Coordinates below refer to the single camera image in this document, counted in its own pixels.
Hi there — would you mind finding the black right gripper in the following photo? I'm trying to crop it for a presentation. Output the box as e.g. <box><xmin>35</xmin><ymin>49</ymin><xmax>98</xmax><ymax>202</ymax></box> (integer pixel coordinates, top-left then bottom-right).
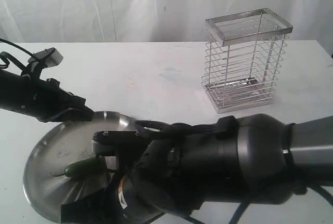
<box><xmin>60</xmin><ymin>140</ymin><xmax>187</xmax><ymax>223</ymax></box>

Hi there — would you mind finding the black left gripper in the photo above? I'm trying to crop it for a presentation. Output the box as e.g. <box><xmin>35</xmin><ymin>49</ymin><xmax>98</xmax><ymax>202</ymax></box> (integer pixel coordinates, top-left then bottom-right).
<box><xmin>23</xmin><ymin>80</ymin><xmax>94</xmax><ymax>123</ymax></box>

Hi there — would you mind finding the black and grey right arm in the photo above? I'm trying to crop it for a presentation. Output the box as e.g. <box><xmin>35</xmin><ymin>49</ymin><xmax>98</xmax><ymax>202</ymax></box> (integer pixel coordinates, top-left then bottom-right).
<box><xmin>59</xmin><ymin>114</ymin><xmax>332</xmax><ymax>223</ymax></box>

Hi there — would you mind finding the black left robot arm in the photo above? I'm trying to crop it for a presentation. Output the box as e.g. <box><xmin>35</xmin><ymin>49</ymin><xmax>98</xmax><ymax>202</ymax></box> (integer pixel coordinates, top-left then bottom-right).
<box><xmin>1</xmin><ymin>70</ymin><xmax>94</xmax><ymax>123</ymax></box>

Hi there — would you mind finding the round stainless steel plate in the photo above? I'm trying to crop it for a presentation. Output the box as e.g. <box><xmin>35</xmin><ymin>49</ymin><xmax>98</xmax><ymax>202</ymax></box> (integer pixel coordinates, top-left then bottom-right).
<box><xmin>23</xmin><ymin>111</ymin><xmax>136</xmax><ymax>223</ymax></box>

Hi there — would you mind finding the white backdrop curtain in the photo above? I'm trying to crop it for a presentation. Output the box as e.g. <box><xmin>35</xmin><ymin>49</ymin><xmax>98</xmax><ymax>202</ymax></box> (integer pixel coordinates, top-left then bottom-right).
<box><xmin>1</xmin><ymin>0</ymin><xmax>332</xmax><ymax>49</ymax></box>

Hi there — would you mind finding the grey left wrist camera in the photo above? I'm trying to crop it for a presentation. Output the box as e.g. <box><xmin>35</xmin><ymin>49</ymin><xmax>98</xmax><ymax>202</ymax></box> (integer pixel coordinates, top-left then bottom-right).
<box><xmin>28</xmin><ymin>47</ymin><xmax>63</xmax><ymax>69</ymax></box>

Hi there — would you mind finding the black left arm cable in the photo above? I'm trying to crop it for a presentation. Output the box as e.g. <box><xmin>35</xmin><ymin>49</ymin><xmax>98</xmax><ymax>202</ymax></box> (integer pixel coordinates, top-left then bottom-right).
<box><xmin>0</xmin><ymin>38</ymin><xmax>34</xmax><ymax>69</ymax></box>

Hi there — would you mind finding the metal wire utensil holder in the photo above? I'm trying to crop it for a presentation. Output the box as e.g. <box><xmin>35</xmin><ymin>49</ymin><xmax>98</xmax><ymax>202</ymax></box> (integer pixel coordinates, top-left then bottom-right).
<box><xmin>202</xmin><ymin>8</ymin><xmax>293</xmax><ymax>113</ymax></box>

